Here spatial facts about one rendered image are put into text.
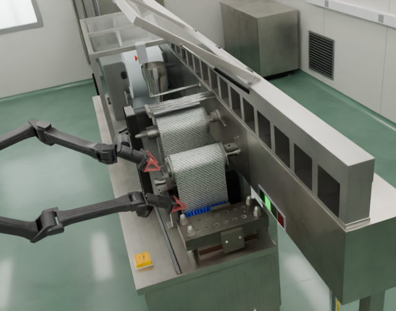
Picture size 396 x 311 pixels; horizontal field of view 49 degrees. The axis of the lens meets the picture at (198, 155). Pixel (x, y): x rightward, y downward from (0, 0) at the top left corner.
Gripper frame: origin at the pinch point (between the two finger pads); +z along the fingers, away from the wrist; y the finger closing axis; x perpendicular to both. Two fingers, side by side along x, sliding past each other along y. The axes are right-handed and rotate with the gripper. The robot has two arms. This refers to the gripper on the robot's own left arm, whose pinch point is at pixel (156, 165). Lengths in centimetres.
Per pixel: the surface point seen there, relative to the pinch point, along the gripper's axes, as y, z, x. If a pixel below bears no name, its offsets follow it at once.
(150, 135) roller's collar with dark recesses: -21.2, -1.8, 5.5
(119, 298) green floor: -55, 52, -124
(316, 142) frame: 73, 7, 53
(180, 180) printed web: 6.9, 10.7, 0.1
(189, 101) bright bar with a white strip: -23.8, 7.8, 28.9
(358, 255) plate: 91, 30, 32
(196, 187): 6.8, 19.9, -0.2
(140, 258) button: 17.1, 9.2, -39.0
